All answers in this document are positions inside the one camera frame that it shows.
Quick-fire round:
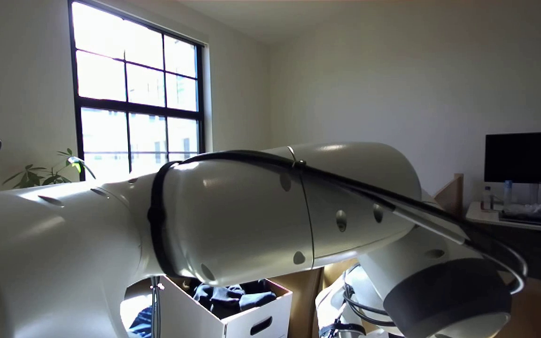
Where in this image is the white cardboard box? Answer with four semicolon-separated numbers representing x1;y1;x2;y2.
155;272;294;338

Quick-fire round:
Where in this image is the small clear desk bottle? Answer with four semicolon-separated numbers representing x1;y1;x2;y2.
501;178;516;206

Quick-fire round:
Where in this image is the dark navy crumpled clothing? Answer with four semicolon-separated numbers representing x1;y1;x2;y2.
183;277;279;321

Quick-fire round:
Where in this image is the black framed window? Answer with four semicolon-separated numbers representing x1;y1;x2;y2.
67;0;210;184

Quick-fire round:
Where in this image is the blue cloth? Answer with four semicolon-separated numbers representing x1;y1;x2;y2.
127;304;157;338

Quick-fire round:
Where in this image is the green potted plant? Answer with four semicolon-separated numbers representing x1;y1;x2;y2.
1;146;97;191

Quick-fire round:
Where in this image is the black computer monitor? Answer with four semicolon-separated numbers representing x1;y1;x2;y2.
482;129;541;187

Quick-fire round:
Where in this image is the dark keyboard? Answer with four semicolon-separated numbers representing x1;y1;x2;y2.
497;208;541;230

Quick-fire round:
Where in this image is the white topped desk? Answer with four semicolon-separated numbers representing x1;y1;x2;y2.
463;200;541;298

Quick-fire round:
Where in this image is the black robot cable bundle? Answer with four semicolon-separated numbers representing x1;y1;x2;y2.
155;146;529;338

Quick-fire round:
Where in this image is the black strap on arm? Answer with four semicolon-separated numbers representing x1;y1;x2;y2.
144;159;180;277

